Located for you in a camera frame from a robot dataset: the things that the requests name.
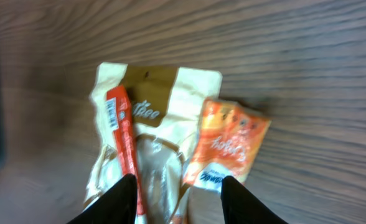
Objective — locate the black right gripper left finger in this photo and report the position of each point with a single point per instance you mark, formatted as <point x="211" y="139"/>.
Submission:
<point x="117" y="206"/>

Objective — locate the orange small carton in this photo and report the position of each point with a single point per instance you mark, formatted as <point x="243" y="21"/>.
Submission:
<point x="230" y="137"/>

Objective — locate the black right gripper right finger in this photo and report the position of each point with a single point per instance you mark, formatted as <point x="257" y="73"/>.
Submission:
<point x="240" y="206"/>

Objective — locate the beige snack bag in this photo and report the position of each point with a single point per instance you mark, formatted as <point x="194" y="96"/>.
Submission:
<point x="166" y="103"/>

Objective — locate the red stick packet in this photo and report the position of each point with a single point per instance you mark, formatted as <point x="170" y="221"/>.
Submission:
<point x="121" y="123"/>

